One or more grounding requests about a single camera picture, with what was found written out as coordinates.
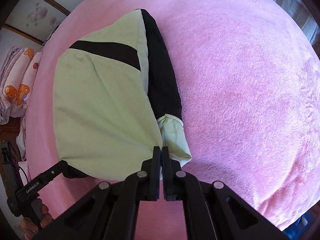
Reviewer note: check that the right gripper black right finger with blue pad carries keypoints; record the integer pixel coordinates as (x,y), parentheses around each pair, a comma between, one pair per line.
(213,210)

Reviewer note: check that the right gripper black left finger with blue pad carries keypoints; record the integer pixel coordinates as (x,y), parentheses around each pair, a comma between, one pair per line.
(109,211)

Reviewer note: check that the light green black jacket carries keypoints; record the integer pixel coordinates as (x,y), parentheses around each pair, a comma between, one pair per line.
(115,98)

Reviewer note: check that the blue plastic crate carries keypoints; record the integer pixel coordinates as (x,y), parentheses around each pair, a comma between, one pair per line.
(298,229)

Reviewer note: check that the folded lilac patterned quilt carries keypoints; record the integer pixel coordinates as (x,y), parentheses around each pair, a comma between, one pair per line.
(9,60)

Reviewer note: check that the folded pink bear quilt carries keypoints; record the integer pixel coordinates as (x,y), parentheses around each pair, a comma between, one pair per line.
(19,84)

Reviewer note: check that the pink fleece bed blanket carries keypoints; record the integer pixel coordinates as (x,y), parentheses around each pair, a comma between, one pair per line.
(249,84)

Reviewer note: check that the floral sliding wardrobe door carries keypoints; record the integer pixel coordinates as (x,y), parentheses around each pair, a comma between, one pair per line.
(35,20)

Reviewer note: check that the white grey curtain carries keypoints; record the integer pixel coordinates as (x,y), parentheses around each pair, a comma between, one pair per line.
(304,19)

